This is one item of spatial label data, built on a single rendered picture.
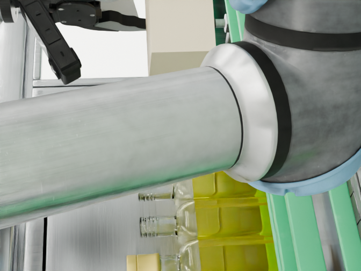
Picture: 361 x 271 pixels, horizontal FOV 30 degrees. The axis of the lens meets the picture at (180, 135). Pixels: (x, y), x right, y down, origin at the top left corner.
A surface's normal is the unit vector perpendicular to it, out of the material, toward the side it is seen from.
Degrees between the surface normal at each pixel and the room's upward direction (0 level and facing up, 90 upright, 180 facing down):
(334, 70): 88
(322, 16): 76
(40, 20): 91
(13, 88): 90
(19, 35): 90
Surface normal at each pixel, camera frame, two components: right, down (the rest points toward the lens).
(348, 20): 0.21, 0.45
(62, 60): 0.10, -0.26
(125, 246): 0.06, -0.55
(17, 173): 0.47, 0.06
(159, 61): 0.05, 0.98
